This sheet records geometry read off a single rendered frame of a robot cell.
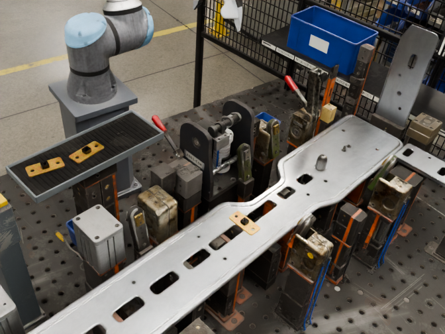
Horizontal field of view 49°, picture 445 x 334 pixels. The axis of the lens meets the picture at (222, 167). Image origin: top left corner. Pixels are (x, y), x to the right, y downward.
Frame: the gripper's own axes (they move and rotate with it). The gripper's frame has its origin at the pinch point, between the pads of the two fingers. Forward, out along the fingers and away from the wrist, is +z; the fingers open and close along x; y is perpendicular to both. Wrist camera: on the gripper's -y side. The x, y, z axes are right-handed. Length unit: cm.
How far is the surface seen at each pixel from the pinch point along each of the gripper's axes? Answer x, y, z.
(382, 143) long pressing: 32, -49, 44
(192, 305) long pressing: 34, 38, 44
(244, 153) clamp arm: 12.1, -2.0, 35.3
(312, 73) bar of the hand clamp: 8.8, -33.8, 22.9
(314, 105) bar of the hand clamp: 11, -37, 35
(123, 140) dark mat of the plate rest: -6.1, 25.4, 27.9
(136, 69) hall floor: -193, -117, 144
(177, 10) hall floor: -255, -213, 144
